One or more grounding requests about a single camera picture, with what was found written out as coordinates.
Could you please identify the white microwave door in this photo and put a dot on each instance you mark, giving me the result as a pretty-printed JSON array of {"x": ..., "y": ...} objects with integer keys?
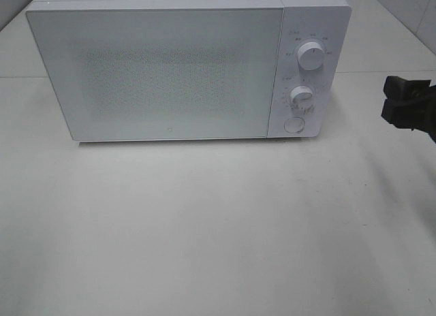
[{"x": 130, "y": 75}]

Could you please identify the upper white power knob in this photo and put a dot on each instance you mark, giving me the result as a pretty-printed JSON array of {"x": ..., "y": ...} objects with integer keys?
[{"x": 310, "y": 55}]

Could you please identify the white timer knob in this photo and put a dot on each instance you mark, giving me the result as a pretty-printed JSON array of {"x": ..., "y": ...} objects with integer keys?
[{"x": 301, "y": 97}]

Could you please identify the white microwave oven body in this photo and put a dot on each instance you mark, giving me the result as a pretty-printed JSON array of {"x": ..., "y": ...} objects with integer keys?
[{"x": 325, "y": 21}]

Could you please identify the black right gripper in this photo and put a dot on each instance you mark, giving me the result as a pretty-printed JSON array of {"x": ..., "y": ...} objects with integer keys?
[{"x": 398, "y": 111}]

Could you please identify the round white door button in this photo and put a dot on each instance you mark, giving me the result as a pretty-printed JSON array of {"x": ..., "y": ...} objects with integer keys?
[{"x": 294, "y": 125}]

